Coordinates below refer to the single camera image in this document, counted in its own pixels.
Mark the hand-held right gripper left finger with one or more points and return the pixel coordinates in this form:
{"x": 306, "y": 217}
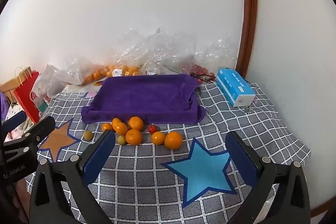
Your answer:
{"x": 97, "y": 159}

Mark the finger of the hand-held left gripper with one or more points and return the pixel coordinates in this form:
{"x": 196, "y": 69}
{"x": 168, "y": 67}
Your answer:
{"x": 14, "y": 119}
{"x": 39, "y": 132}

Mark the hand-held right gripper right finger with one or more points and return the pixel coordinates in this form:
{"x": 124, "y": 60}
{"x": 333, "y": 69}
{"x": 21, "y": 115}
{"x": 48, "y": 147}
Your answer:
{"x": 242, "y": 161}

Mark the small yellow-green fruit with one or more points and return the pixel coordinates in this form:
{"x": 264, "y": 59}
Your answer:
{"x": 121, "y": 140}
{"x": 88, "y": 135}

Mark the large orange mandarin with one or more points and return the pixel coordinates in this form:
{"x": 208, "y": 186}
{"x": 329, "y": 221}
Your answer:
{"x": 133, "y": 137}
{"x": 135, "y": 123}

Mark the red cherry tomato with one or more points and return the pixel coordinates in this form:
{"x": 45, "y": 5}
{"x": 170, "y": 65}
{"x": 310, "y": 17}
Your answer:
{"x": 152, "y": 129}

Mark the large smooth oval orange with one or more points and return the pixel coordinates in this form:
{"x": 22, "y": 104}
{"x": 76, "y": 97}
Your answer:
{"x": 173, "y": 140}

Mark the purple towel-covered tray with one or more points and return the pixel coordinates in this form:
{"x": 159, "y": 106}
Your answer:
{"x": 141, "y": 98}

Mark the white patterned cloth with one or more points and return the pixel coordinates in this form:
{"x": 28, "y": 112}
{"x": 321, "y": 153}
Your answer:
{"x": 14, "y": 113}

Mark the red paper bag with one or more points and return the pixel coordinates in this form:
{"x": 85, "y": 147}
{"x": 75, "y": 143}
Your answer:
{"x": 26, "y": 98}

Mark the wooden furniture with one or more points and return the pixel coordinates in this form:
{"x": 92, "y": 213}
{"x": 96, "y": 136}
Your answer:
{"x": 8, "y": 88}

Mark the grey checked star mat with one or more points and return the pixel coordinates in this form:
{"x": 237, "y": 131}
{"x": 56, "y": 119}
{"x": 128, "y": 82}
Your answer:
{"x": 147, "y": 174}

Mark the white plastic bag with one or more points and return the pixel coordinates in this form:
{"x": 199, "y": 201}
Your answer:
{"x": 48, "y": 79}

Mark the pink printed paper sheet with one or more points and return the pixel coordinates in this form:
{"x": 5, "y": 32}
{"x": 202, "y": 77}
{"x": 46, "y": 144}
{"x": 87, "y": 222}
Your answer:
{"x": 90, "y": 94}

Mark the blue tissue pack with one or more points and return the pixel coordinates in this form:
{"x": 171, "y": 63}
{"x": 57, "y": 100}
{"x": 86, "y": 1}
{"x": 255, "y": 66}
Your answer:
{"x": 233, "y": 87}

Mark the clear bag of oranges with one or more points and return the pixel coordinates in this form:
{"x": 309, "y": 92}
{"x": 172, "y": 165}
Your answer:
{"x": 92, "y": 73}

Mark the clear bag of cherry tomatoes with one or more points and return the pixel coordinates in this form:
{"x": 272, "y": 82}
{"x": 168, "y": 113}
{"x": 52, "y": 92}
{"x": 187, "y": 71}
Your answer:
{"x": 202, "y": 61}

